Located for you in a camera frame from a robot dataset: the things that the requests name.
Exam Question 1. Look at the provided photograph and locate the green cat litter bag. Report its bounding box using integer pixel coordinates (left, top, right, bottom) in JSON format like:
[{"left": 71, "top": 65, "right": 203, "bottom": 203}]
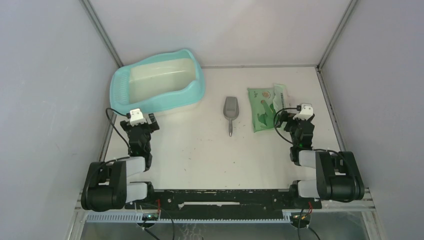
[{"left": 247, "top": 84, "right": 290, "bottom": 133}]

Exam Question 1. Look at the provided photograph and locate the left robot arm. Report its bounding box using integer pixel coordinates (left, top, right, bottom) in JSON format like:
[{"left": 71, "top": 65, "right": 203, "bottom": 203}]
[{"left": 81, "top": 113, "right": 160, "bottom": 212}]

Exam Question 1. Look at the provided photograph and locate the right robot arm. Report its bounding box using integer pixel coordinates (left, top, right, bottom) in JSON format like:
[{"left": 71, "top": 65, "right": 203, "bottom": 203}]
[{"left": 273, "top": 109, "right": 365, "bottom": 208}]

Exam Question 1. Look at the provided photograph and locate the teal plastic litter box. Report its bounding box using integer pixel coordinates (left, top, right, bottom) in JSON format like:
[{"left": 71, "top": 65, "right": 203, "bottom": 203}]
[{"left": 109, "top": 49, "right": 206, "bottom": 114}]

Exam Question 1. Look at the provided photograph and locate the black mounting base bar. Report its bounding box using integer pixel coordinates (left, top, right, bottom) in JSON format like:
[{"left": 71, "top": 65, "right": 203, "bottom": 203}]
[{"left": 125, "top": 189, "right": 322, "bottom": 220}]

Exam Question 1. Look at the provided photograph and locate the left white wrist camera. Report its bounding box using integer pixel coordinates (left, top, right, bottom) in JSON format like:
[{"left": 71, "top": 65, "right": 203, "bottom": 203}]
[{"left": 127, "top": 108, "right": 147, "bottom": 126}]

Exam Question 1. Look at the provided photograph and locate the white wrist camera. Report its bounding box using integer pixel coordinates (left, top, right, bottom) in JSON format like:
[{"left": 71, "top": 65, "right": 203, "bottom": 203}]
[
  {"left": 127, "top": 108, "right": 147, "bottom": 126},
  {"left": 293, "top": 103, "right": 314, "bottom": 121}
]

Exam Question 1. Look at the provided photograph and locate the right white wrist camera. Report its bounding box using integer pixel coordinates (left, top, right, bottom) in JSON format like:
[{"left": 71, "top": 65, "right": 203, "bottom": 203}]
[{"left": 293, "top": 103, "right": 314, "bottom": 121}]

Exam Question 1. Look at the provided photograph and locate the right black camera cable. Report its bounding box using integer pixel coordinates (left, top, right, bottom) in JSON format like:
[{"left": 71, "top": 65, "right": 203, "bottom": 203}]
[{"left": 272, "top": 106, "right": 301, "bottom": 145}]

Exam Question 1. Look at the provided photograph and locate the white slotted cable duct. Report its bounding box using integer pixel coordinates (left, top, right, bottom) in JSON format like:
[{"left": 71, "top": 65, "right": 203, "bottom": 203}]
[{"left": 85, "top": 212, "right": 293, "bottom": 224}]

